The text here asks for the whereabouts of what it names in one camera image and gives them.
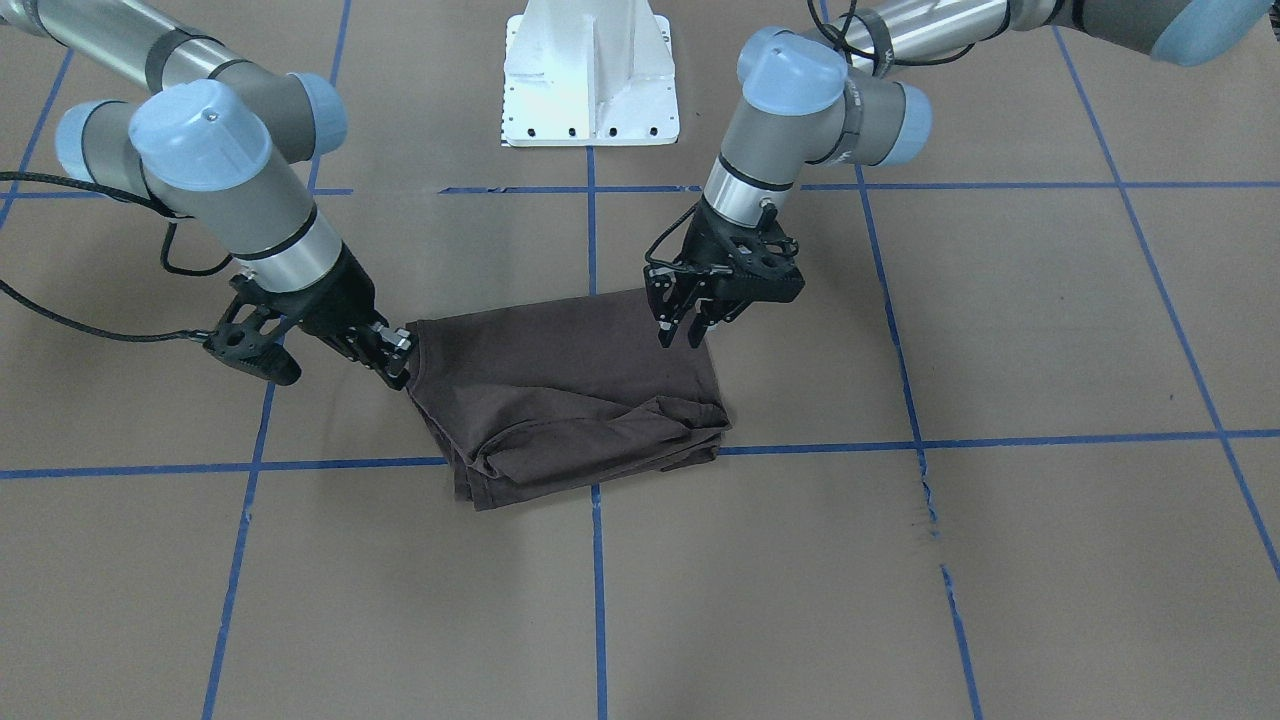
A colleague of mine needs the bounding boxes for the white camera pedestal column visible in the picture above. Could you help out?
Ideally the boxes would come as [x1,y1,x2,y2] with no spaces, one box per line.
[500,1,681,147]

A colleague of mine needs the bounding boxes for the brown t-shirt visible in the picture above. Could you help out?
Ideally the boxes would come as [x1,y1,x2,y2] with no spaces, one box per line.
[406,290,731,511]

